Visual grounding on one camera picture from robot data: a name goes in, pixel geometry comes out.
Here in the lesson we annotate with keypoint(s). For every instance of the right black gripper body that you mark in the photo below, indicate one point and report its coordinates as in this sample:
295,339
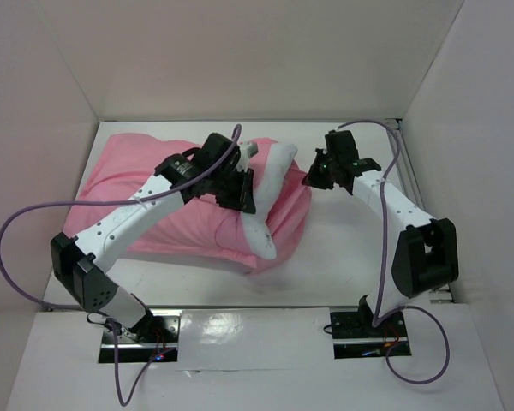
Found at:
322,169

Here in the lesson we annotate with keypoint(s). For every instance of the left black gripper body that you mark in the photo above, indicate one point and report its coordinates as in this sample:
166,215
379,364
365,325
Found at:
231,189

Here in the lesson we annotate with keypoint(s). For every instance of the white pillow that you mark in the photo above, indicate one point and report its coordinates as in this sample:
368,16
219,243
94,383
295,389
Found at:
270,165

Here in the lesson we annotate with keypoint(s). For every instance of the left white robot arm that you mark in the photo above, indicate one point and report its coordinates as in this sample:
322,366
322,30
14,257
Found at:
81,262

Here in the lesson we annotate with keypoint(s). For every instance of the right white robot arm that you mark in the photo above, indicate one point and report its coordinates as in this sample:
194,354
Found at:
418,251

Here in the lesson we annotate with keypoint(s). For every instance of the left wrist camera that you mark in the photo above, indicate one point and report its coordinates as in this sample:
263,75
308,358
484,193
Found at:
216,146

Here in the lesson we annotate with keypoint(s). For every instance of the aluminium frame rail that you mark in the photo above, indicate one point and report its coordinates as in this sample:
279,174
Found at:
407,177

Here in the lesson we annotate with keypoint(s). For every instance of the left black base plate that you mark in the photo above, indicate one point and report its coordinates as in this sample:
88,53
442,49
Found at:
159,343

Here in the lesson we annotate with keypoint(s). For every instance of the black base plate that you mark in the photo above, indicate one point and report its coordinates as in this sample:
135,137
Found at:
352,339
159,343

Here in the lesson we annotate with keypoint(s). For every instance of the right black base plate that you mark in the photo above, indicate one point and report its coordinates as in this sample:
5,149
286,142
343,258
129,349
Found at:
352,339

